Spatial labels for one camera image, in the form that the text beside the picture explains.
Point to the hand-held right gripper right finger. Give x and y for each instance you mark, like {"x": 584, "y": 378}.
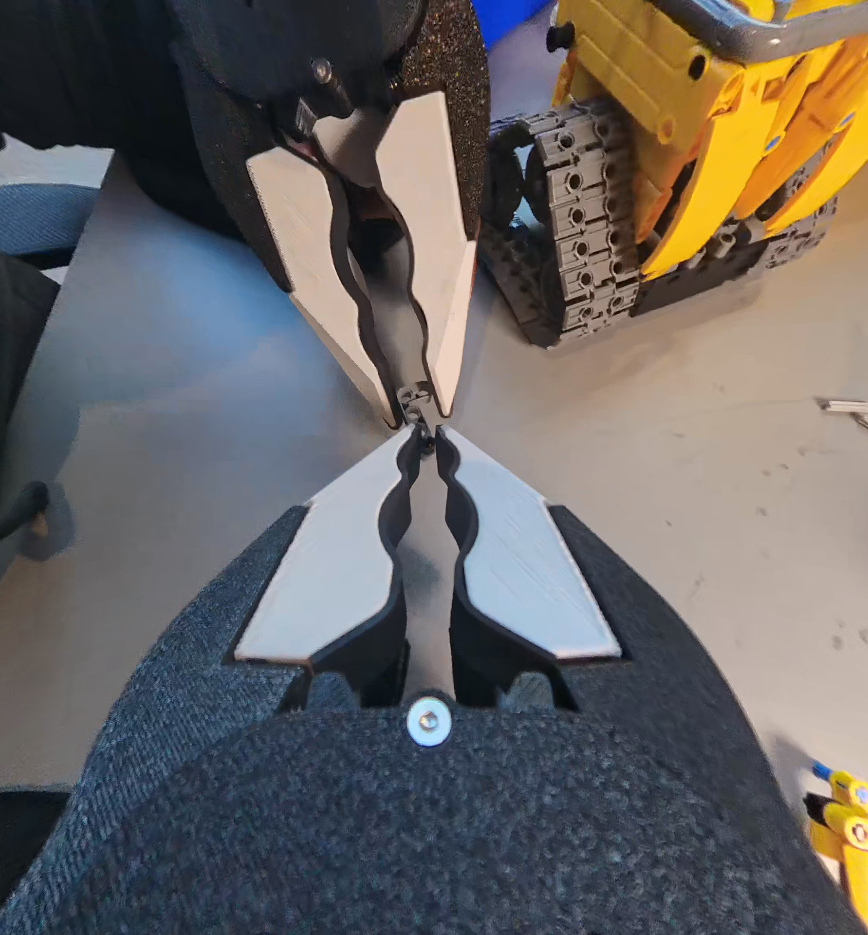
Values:
{"x": 536, "y": 570}

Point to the yellow toy tracked robot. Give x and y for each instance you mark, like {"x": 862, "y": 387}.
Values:
{"x": 697, "y": 132}

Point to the grey desk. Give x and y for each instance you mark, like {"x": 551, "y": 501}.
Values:
{"x": 697, "y": 555}

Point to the person's left forearm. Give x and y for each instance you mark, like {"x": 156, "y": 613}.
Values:
{"x": 69, "y": 73}

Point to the grey bent beam piece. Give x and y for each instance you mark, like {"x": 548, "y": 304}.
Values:
{"x": 418, "y": 401}

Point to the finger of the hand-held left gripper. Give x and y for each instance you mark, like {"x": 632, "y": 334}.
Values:
{"x": 303, "y": 219}
{"x": 441, "y": 205}

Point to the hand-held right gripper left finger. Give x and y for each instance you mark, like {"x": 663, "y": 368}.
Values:
{"x": 332, "y": 570}

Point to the black dimpled cushion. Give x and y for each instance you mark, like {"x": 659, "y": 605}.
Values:
{"x": 10, "y": 855}

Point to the blue-grey chair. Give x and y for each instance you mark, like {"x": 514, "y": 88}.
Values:
{"x": 40, "y": 219}

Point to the small yellow block assembly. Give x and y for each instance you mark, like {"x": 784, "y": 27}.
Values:
{"x": 858, "y": 848}

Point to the small black pin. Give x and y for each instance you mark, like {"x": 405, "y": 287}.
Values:
{"x": 424, "y": 437}

